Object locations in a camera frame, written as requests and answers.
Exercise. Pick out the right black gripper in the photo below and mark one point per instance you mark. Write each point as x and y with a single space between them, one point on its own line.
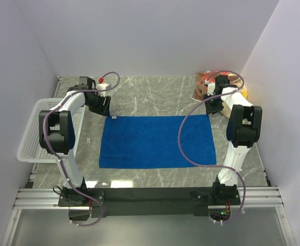
209 108

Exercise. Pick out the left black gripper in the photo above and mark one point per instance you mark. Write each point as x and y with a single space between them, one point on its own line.
102 109

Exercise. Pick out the blue towel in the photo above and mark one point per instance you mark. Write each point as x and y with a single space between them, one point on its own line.
153 142

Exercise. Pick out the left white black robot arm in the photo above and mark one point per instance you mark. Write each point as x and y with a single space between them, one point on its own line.
57 135

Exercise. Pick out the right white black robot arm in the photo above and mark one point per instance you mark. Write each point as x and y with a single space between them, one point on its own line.
243 130

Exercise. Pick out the brown orange towel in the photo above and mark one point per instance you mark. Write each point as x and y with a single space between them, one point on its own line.
200 83

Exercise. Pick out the white perforated plastic basket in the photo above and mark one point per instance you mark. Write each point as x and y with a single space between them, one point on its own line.
29 149

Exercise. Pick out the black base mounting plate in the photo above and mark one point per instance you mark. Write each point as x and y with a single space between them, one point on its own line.
148 201

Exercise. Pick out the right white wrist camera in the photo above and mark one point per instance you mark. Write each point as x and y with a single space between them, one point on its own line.
210 85

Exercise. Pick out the aluminium rail frame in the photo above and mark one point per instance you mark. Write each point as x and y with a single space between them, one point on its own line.
258 220

